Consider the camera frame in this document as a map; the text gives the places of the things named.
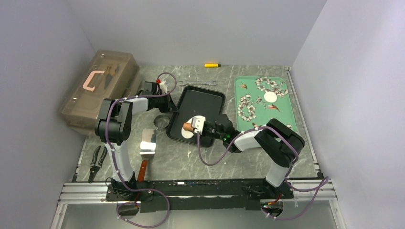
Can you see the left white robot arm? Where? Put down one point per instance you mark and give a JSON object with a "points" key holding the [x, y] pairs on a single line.
{"points": [[114, 123]]}

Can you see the metal ring cutter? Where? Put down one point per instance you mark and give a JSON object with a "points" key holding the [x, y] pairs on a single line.
{"points": [[161, 121]]}

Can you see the black pliers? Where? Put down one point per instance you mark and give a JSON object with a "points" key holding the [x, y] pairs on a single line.
{"points": [[98, 158]]}

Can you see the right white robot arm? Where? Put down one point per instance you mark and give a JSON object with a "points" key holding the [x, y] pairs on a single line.
{"points": [[280, 143]]}

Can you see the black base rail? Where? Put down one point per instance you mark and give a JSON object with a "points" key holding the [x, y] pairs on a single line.
{"points": [[159, 195]]}

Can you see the green floral tray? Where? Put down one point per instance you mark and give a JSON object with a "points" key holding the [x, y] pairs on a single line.
{"points": [[253, 111]]}

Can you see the yellow screwdriver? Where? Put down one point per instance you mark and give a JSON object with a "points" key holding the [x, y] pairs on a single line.
{"points": [[212, 65]]}

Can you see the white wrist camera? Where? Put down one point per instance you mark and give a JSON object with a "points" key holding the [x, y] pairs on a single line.
{"points": [[197, 124], [164, 86]]}

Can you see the translucent brown toolbox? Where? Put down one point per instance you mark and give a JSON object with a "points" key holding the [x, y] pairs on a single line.
{"points": [[110, 74]]}

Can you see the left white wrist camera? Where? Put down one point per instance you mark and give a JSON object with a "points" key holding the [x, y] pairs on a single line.
{"points": [[164, 86]]}

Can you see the wooden double-ended dough roller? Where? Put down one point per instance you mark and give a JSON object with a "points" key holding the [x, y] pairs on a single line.
{"points": [[188, 127]]}

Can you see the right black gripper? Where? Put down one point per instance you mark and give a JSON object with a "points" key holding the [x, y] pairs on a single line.
{"points": [[208, 124]]}

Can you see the white dough ball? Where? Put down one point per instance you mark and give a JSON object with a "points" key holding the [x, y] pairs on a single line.
{"points": [[187, 134]]}

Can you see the aluminium frame rail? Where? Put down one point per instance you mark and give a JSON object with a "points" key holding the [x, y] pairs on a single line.
{"points": [[83, 193]]}

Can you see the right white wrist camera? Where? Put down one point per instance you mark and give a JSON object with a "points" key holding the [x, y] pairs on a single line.
{"points": [[197, 124]]}

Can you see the flat white dumpling wrapper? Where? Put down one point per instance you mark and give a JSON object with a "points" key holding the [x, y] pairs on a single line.
{"points": [[270, 97]]}

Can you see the black baking tray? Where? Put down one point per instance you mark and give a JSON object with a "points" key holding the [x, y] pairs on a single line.
{"points": [[195, 101]]}

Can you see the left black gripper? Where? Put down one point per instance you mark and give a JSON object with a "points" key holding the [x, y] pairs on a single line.
{"points": [[169, 107]]}

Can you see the metal spatula orange handle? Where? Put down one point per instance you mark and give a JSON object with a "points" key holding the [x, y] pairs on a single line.
{"points": [[147, 151]]}

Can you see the silver wrench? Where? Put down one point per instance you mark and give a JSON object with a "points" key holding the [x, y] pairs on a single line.
{"points": [[210, 83]]}

